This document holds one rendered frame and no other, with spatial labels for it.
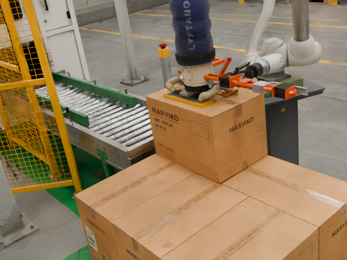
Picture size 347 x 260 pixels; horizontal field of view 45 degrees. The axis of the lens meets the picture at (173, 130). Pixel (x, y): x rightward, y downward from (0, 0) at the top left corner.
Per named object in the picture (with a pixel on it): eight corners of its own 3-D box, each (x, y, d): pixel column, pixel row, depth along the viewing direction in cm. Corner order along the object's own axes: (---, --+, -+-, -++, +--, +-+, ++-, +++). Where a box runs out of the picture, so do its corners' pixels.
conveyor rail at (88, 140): (7, 109, 446) (1, 92, 438) (12, 107, 449) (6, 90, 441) (131, 177, 278) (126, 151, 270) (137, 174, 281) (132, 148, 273)
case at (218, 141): (155, 152, 274) (145, 95, 258) (201, 131, 295) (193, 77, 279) (219, 183, 229) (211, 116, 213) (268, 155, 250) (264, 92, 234)
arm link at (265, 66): (270, 75, 234) (263, 78, 231) (257, 73, 241) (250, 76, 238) (269, 60, 231) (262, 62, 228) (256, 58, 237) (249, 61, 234)
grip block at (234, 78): (218, 86, 224) (217, 76, 222) (230, 81, 229) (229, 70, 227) (229, 89, 218) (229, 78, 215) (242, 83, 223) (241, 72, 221)
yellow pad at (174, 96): (163, 97, 251) (161, 90, 249) (175, 92, 256) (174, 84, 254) (202, 108, 226) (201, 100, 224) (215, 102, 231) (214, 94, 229)
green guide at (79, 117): (5, 94, 442) (3, 86, 438) (15, 91, 447) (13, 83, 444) (78, 130, 325) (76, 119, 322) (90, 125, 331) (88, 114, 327)
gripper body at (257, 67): (262, 63, 228) (250, 67, 223) (262, 77, 232) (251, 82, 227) (251, 61, 234) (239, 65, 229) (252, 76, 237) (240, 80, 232)
